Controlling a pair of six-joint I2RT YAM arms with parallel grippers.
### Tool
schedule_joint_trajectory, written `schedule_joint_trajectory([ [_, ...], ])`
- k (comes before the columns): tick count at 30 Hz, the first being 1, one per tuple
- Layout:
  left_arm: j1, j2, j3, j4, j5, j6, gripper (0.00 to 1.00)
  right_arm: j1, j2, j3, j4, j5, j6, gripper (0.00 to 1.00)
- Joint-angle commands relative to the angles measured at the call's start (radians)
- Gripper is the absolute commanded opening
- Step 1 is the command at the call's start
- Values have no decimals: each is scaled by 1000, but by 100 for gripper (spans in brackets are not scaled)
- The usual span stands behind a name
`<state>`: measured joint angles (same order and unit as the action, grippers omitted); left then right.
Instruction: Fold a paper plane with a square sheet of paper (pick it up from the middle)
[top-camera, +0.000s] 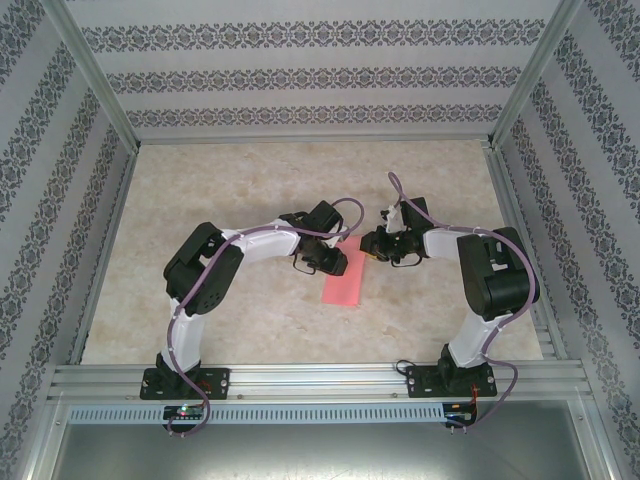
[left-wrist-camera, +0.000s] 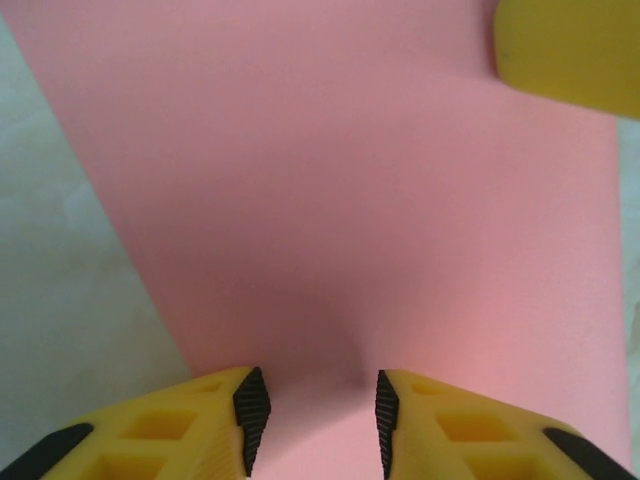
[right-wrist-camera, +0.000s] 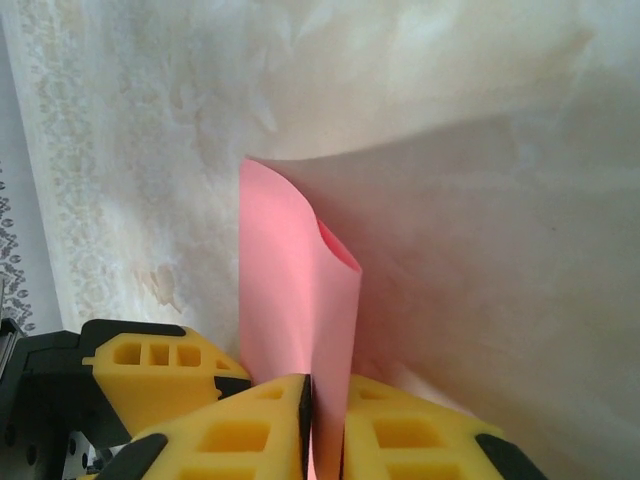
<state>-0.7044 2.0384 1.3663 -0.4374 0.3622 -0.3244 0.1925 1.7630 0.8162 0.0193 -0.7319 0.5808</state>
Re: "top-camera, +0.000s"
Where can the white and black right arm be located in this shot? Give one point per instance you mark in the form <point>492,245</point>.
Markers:
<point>440,245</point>

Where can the pink paper sheet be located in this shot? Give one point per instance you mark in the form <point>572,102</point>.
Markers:
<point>345,285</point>

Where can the grey sheet metal panel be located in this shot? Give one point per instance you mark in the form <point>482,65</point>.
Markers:
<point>320,455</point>

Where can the aluminium back rail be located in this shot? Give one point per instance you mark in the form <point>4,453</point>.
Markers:
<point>315,142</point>

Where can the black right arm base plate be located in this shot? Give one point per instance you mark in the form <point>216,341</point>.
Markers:
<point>417,382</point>

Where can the aluminium mounting rail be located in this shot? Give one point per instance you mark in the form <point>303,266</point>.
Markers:
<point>320,380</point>

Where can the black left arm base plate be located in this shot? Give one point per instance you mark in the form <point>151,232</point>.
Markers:
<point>220,382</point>

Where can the aluminium frame post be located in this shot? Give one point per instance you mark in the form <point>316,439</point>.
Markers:
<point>537,75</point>
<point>90,75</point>

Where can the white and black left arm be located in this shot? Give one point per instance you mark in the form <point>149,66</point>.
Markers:
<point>270,247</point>

